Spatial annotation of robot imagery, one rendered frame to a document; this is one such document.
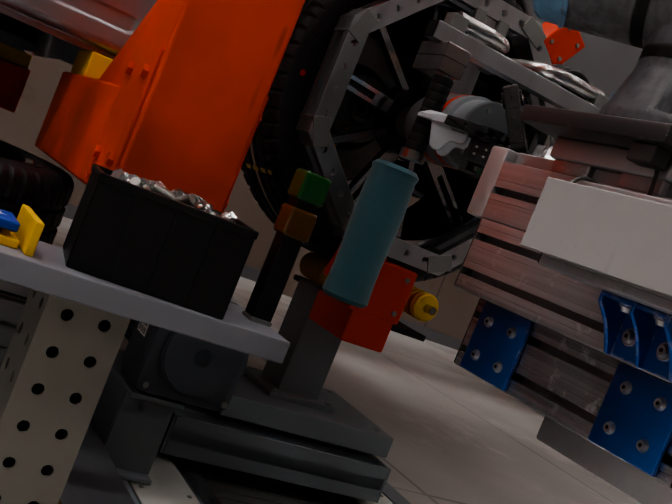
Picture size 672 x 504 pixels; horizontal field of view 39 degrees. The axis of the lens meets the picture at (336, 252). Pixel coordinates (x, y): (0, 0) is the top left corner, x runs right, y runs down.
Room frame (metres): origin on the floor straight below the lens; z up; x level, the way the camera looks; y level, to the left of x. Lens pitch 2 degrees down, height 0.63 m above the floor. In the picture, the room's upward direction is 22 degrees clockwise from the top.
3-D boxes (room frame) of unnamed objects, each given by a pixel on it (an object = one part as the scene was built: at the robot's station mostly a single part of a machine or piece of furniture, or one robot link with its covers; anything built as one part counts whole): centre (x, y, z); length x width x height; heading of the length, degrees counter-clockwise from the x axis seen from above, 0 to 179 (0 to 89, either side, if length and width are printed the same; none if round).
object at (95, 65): (1.82, 0.52, 0.70); 0.14 x 0.14 x 0.05; 28
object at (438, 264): (1.86, -0.10, 0.85); 0.54 x 0.07 x 0.54; 118
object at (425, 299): (2.00, -0.15, 0.51); 0.29 x 0.06 x 0.06; 28
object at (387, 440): (2.00, -0.02, 0.32); 0.40 x 0.30 x 0.28; 118
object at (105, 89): (1.67, 0.44, 0.69); 0.52 x 0.17 x 0.35; 28
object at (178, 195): (1.17, 0.21, 0.51); 0.20 x 0.14 x 0.13; 110
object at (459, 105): (1.79, -0.13, 0.85); 0.21 x 0.14 x 0.14; 28
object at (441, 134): (1.53, -0.08, 0.81); 0.09 x 0.03 x 0.06; 82
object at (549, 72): (1.79, -0.24, 1.03); 0.19 x 0.18 x 0.11; 28
